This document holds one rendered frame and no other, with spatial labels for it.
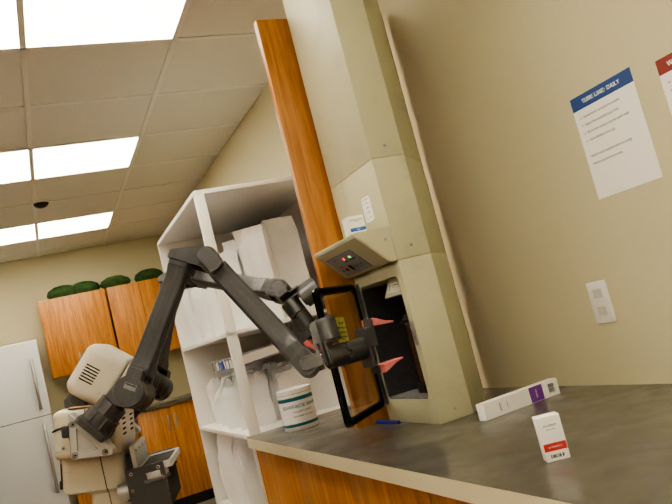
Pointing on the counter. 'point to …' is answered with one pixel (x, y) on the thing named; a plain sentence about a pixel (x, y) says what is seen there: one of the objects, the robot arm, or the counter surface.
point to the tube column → (350, 83)
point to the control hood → (369, 242)
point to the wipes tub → (297, 408)
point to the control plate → (348, 262)
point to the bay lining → (391, 339)
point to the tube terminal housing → (417, 285)
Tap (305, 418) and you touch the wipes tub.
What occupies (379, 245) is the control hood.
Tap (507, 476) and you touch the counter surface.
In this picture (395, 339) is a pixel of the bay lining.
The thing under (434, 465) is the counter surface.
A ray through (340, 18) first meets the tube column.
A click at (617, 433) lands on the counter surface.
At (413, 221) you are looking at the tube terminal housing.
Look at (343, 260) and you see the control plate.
